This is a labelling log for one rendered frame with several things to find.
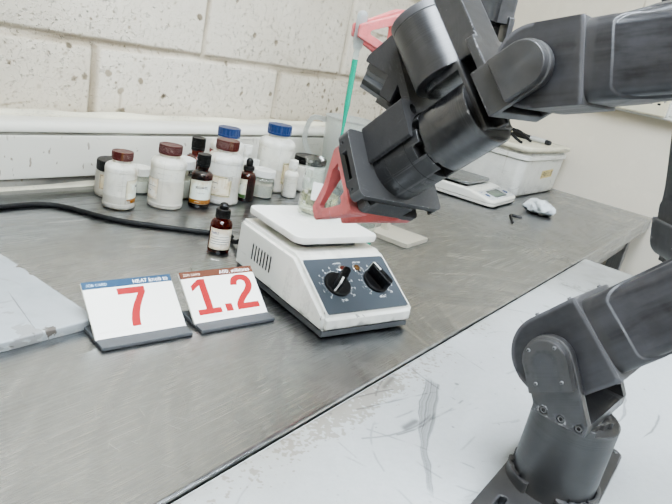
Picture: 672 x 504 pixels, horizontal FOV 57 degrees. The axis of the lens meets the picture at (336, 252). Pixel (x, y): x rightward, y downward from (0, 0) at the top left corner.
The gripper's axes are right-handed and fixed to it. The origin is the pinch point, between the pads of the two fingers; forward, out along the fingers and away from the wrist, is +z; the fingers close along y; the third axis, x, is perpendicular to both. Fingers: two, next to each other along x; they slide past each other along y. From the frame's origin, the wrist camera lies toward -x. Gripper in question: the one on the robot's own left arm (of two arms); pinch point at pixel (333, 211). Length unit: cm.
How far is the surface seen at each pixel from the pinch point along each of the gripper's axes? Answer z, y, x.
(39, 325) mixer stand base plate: 15.2, 23.5, 7.4
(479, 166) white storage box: 46, -102, -48
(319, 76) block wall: 47, -48, -63
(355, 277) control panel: 6.9, -8.0, 4.1
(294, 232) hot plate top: 8.9, -1.8, -1.7
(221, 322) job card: 12.6, 6.7, 7.8
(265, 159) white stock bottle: 43, -26, -34
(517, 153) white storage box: 34, -104, -46
